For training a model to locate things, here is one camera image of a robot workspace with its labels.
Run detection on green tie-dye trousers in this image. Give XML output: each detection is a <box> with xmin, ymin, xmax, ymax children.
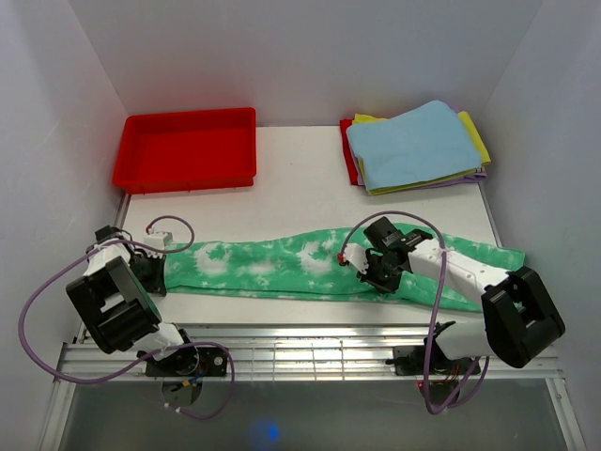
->
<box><xmin>159</xmin><ymin>224</ymin><xmax>527</xmax><ymax>313</ymax></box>

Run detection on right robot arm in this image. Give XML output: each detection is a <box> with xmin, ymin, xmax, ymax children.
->
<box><xmin>339</xmin><ymin>217</ymin><xmax>566</xmax><ymax>373</ymax></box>

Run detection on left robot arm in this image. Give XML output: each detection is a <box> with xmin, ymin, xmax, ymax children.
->
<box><xmin>66</xmin><ymin>225</ymin><xmax>201</xmax><ymax>377</ymax></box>

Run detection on red plastic bin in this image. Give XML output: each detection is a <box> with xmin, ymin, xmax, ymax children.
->
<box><xmin>112</xmin><ymin>107</ymin><xmax>257</xmax><ymax>194</ymax></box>

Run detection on yellow folded cloth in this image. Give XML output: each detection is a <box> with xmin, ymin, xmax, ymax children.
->
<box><xmin>339</xmin><ymin>110</ymin><xmax>491</xmax><ymax>195</ymax></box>

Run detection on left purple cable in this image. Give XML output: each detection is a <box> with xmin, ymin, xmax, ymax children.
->
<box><xmin>18</xmin><ymin>214</ymin><xmax>236</xmax><ymax>421</ymax></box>

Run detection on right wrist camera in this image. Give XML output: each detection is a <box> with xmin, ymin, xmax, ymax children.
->
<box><xmin>337</xmin><ymin>243</ymin><xmax>369</xmax><ymax>274</ymax></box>

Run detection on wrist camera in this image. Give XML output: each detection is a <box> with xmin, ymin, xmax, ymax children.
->
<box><xmin>337</xmin><ymin>243</ymin><xmax>369</xmax><ymax>274</ymax></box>
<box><xmin>143</xmin><ymin>226</ymin><xmax>173</xmax><ymax>258</ymax></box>

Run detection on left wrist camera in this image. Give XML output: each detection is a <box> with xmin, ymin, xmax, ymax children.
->
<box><xmin>143</xmin><ymin>226</ymin><xmax>173</xmax><ymax>258</ymax></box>

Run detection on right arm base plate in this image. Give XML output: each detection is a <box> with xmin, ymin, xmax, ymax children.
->
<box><xmin>385</xmin><ymin>345</ymin><xmax>474</xmax><ymax>376</ymax></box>

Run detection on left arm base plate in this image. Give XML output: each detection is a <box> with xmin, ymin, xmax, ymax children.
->
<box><xmin>145</xmin><ymin>347</ymin><xmax>228</xmax><ymax>379</ymax></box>

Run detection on aluminium rail frame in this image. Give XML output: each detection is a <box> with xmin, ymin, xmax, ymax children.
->
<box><xmin>40</xmin><ymin>325</ymin><xmax>586</xmax><ymax>450</ymax></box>

